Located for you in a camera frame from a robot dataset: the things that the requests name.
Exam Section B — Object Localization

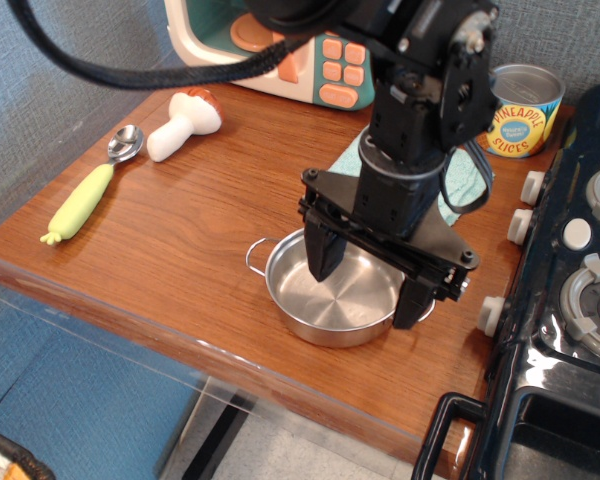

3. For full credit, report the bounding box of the white stove knob middle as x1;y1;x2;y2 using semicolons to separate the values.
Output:
507;209;533;246

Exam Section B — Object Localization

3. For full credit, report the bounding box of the toy microwave teal and cream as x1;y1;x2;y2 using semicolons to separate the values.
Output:
163;0;377;112

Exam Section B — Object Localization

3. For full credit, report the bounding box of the plush white brown mushroom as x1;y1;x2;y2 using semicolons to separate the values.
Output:
147;87;224;163

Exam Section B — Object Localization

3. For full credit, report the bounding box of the dark blue toy stove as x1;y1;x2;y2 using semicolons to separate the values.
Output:
413;85;600;479

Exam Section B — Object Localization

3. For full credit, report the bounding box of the light blue folded cloth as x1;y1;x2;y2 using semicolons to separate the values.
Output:
328;133;486;207

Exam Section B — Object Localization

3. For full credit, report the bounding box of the black and orange object corner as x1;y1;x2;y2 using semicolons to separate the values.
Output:
0;434;56;480

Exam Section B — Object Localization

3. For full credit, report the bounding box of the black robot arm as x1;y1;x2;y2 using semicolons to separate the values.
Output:
247;1;499;329

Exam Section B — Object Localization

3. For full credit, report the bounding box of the black braided cable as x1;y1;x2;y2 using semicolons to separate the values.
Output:
7;0;314;91

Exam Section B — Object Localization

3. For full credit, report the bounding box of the white stove knob front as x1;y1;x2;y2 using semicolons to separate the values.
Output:
477;296;505;337

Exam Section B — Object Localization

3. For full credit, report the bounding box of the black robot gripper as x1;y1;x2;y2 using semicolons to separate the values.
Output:
300;129;479;330

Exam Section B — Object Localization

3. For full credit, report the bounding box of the small stainless steel pan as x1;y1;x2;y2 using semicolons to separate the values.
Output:
245;227;437;349

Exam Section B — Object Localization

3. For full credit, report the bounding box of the spoon with yellow-green handle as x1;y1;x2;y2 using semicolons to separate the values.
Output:
40;125;144;245

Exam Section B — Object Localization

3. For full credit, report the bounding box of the pineapple slices toy can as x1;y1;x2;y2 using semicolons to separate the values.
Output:
478;64;565;159

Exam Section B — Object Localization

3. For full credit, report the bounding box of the white stove knob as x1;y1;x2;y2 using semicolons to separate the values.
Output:
507;209;533;246
520;170;545;206
477;296;505;337

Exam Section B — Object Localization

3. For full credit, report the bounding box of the white stove knob rear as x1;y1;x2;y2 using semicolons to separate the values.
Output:
520;170;545;206

